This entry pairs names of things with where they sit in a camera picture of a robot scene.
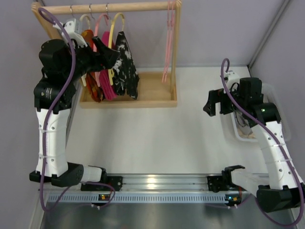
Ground yellow hanger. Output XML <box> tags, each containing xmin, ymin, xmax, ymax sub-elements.
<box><xmin>108</xmin><ymin>12</ymin><xmax>125</xmax><ymax>86</ymax></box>

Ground black white patterned trousers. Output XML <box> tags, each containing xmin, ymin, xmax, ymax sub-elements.
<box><xmin>112</xmin><ymin>31</ymin><xmax>140</xmax><ymax>100</ymax></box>

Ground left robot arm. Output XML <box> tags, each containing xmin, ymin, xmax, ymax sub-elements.
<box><xmin>29</xmin><ymin>36</ymin><xmax>120</xmax><ymax>187</ymax></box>

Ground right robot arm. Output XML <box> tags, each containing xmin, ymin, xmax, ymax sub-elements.
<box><xmin>203</xmin><ymin>78</ymin><xmax>305</xmax><ymax>213</ymax></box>

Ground pink hanger with trousers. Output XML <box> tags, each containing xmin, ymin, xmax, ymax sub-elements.
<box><xmin>93</xmin><ymin>13</ymin><xmax>110</xmax><ymax>87</ymax></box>

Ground cream hanger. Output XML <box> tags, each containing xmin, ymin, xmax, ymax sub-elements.
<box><xmin>70</xmin><ymin>5</ymin><xmax>91</xmax><ymax>87</ymax></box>

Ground orange patterned trousers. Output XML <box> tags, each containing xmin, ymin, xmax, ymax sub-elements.
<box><xmin>81</xmin><ymin>29</ymin><xmax>103</xmax><ymax>103</ymax></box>

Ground magenta trousers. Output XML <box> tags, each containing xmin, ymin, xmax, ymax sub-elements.
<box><xmin>99</xmin><ymin>31</ymin><xmax>117</xmax><ymax>101</ymax></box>

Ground empty pink hanger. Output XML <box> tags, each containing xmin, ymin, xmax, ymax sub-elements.
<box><xmin>162</xmin><ymin>0</ymin><xmax>175</xmax><ymax>83</ymax></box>

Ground grey cloth in basket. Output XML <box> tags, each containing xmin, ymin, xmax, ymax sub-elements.
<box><xmin>234</xmin><ymin>112</ymin><xmax>255</xmax><ymax>140</ymax></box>

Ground white plastic basket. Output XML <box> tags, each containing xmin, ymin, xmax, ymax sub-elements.
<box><xmin>230</xmin><ymin>83</ymin><xmax>292</xmax><ymax>143</ymax></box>

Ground wooden clothes rack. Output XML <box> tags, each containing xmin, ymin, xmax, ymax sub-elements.
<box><xmin>46</xmin><ymin>0</ymin><xmax>182</xmax><ymax>109</ymax></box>

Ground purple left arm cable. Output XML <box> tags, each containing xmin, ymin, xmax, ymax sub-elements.
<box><xmin>37</xmin><ymin>7</ymin><xmax>116</xmax><ymax>213</ymax></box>

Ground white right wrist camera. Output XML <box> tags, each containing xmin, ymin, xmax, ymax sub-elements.
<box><xmin>224</xmin><ymin>70</ymin><xmax>241</xmax><ymax>89</ymax></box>

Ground grey slotted cable duct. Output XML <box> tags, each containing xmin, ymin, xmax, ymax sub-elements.
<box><xmin>60</xmin><ymin>192</ymin><xmax>240</xmax><ymax>204</ymax></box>

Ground aluminium mounting rail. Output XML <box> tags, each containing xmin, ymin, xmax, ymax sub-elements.
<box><xmin>38</xmin><ymin>173</ymin><xmax>272</xmax><ymax>193</ymax></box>

